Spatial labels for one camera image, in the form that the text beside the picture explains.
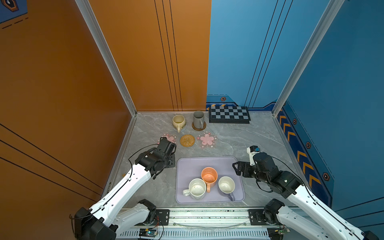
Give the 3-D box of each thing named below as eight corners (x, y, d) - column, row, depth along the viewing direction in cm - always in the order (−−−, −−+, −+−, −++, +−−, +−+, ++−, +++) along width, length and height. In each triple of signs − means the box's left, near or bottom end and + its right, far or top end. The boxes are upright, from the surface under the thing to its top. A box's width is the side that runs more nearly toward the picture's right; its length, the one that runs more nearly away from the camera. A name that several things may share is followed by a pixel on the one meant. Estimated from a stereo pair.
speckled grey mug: (193, 131, 110) (193, 121, 101) (193, 121, 116) (193, 111, 107) (203, 131, 110) (204, 121, 101) (203, 121, 116) (204, 111, 107)
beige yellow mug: (173, 135, 108) (171, 127, 101) (174, 122, 115) (173, 114, 109) (184, 135, 108) (183, 127, 101) (185, 122, 115) (184, 114, 109)
